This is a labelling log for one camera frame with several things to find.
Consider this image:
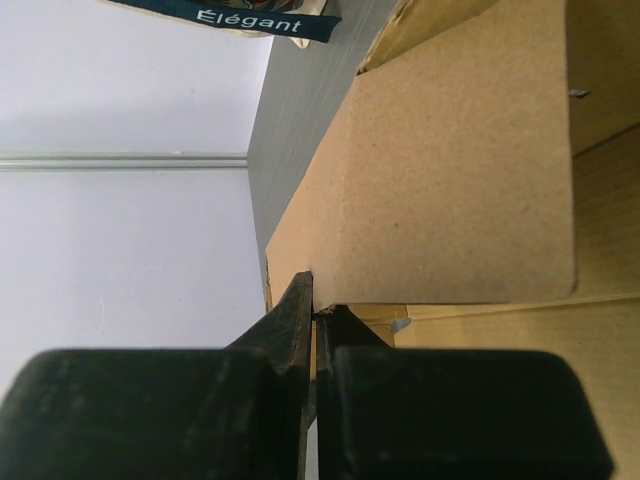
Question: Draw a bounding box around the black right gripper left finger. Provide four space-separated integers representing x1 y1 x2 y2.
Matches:
1 272 313 479

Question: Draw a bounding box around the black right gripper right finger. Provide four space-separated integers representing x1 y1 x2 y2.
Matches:
315 306 614 479

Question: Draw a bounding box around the beige canvas tote bag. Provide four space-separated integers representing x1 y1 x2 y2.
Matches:
112 0 341 49

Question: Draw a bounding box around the aluminium frame post left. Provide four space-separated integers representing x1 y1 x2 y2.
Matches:
1 153 247 172

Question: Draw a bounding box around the brown cardboard box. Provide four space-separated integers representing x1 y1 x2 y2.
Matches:
265 1 639 479

